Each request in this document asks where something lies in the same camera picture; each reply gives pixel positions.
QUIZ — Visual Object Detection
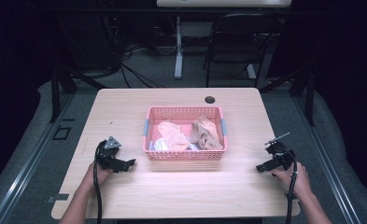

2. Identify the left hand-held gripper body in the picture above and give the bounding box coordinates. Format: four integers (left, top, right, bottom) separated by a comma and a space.
95, 135, 125, 173

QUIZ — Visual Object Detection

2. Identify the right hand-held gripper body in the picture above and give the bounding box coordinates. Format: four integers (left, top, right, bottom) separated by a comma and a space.
263, 132, 297, 172

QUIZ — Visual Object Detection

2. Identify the person's left hand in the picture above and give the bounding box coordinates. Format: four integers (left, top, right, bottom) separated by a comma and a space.
86, 161, 114, 189

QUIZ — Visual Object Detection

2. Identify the person's right hand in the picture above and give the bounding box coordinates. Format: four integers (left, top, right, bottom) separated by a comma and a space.
270, 161, 314, 201

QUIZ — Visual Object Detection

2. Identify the white light blue cloth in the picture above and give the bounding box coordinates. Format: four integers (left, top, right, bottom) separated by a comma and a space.
148, 137, 170, 152

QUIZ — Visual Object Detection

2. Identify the peach cloth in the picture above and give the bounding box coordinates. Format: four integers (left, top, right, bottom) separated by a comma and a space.
156, 119, 191, 152

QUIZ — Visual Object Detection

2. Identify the pink plastic basket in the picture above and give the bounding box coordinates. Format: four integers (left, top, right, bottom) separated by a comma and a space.
142, 105, 229, 161

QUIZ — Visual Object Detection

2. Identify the black metal stand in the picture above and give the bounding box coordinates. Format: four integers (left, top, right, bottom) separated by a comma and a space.
259, 66, 317, 127
49, 63, 108, 124

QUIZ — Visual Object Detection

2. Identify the tan cloth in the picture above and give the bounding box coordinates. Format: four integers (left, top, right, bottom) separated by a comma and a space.
190, 115, 225, 151

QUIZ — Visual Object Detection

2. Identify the white desk foot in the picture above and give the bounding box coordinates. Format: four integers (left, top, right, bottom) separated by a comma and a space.
246, 63, 258, 80

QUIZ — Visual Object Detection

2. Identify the black folding chair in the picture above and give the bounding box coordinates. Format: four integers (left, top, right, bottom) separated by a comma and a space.
203, 12, 281, 89

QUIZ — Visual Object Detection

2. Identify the white desk leg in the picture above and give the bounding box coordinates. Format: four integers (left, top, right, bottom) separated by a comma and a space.
174, 15, 185, 80

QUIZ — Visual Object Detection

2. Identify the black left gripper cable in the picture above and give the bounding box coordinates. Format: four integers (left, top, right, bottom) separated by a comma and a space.
92, 140, 108, 224

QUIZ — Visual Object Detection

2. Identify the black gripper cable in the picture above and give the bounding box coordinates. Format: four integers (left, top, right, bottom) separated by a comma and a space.
92, 140, 108, 224
285, 150, 299, 224

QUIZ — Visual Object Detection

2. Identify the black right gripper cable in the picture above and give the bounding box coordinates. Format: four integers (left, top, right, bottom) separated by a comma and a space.
285, 150, 299, 224

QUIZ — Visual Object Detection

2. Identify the aluminium floor rail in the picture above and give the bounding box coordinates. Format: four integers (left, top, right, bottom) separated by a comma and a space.
292, 95, 362, 224
0, 92, 77, 224

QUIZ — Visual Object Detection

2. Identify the bundle of floor cables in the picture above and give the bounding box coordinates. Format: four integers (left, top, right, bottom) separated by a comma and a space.
103, 12, 179, 90

